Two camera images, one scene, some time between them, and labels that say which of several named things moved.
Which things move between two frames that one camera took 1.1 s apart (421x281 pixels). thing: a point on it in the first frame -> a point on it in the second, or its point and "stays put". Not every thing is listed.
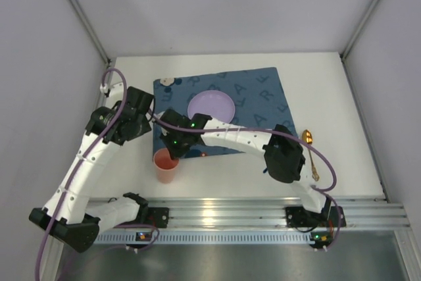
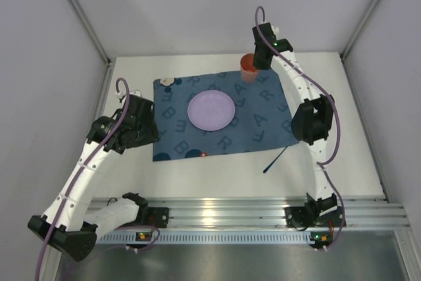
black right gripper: [177, 151] -> [260, 60]
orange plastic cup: [164, 165] -> [249, 73]
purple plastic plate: [217, 104] stays put
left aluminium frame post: [79, 12] stays put
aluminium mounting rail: [271, 213] stays put
